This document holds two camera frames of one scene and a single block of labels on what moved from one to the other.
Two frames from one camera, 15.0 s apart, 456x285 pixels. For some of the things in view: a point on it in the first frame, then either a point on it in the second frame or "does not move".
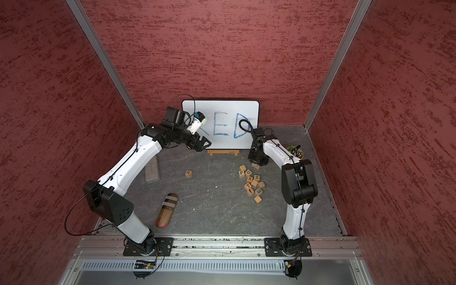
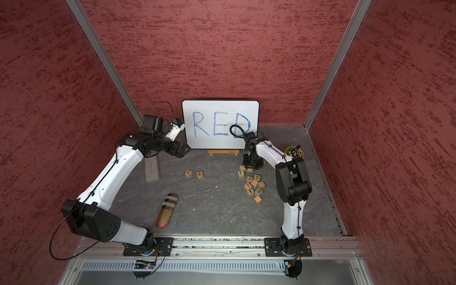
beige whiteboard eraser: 152,170 does not move
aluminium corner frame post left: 104,59 does not move
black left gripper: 199,146 -> 180,152
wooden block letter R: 189,173 does not move
